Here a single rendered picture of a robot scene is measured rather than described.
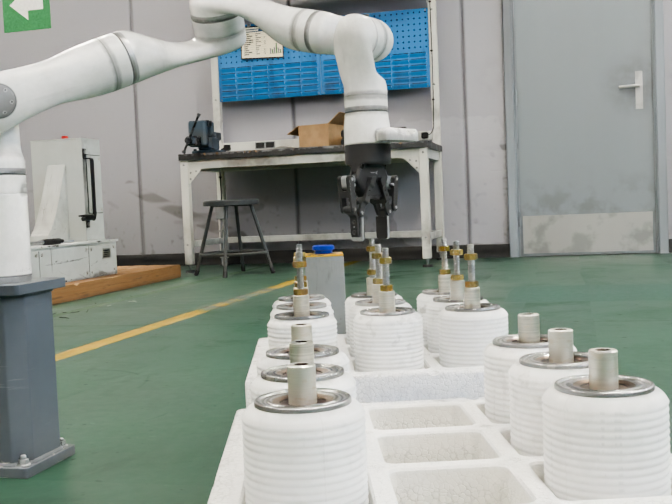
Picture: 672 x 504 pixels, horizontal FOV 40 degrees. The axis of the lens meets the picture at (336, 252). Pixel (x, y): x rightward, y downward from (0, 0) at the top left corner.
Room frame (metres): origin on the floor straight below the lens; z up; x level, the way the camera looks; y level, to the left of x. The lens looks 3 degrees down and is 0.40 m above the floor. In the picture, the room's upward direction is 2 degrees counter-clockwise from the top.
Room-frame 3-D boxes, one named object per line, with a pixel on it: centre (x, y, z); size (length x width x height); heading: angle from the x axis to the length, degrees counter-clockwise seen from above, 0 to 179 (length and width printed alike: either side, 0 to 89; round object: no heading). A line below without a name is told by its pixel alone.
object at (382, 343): (1.26, -0.07, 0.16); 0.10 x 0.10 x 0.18
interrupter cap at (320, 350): (0.94, 0.04, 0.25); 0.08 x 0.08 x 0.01
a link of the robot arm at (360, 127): (1.48, -0.07, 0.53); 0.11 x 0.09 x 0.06; 52
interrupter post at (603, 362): (0.71, -0.21, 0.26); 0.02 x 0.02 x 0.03
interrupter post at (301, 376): (0.70, 0.03, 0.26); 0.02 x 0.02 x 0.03
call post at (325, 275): (1.66, 0.02, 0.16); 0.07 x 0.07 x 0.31; 2
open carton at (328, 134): (6.09, 0.05, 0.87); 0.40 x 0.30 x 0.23; 62
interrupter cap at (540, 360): (0.83, -0.20, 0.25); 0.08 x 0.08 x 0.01
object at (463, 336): (1.26, -0.19, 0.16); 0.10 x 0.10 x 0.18
